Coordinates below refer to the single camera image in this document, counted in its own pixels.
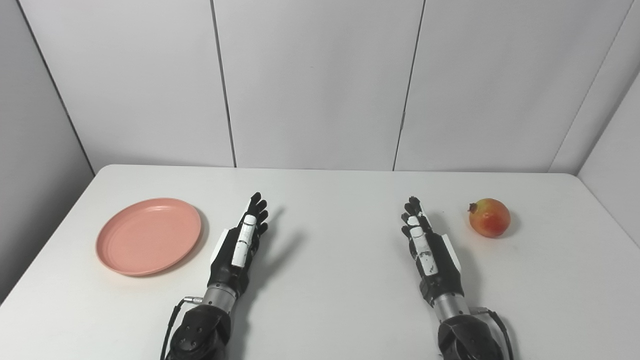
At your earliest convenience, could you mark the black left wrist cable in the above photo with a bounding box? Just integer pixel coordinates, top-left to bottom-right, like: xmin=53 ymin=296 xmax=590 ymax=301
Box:
xmin=160 ymin=296 xmax=205 ymax=360

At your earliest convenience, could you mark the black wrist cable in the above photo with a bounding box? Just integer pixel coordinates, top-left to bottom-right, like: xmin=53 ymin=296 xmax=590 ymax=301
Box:
xmin=472 ymin=307 xmax=515 ymax=360
xmin=160 ymin=296 xmax=205 ymax=360

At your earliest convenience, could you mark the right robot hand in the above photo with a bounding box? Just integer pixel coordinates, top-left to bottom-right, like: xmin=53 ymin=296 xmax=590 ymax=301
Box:
xmin=400 ymin=196 xmax=465 ymax=304

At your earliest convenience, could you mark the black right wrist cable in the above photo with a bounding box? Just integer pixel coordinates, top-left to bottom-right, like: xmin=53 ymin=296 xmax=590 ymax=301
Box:
xmin=472 ymin=307 xmax=515 ymax=360

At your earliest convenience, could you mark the red yellow pomegranate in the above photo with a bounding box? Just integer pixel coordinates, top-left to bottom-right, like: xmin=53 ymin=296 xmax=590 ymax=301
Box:
xmin=468 ymin=198 xmax=512 ymax=237

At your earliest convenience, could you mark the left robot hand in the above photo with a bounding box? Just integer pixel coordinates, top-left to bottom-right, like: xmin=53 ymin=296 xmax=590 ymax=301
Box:
xmin=207 ymin=192 xmax=269 ymax=299

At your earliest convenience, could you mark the pink round plate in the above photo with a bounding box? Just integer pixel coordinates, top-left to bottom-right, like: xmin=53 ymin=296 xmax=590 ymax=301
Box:
xmin=95 ymin=197 xmax=203 ymax=277

